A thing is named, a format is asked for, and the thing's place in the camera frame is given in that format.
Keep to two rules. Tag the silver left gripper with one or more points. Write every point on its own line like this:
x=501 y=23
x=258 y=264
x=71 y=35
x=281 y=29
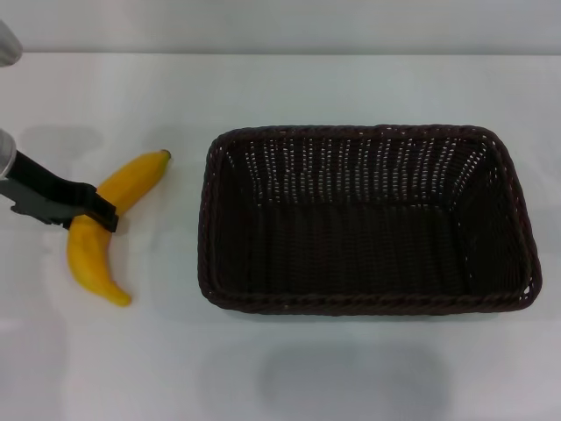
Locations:
x=6 y=151

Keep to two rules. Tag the yellow banana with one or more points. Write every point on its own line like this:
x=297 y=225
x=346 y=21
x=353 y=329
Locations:
x=94 y=254

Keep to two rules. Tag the dark brown woven basket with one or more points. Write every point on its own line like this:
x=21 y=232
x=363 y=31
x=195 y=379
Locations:
x=364 y=237

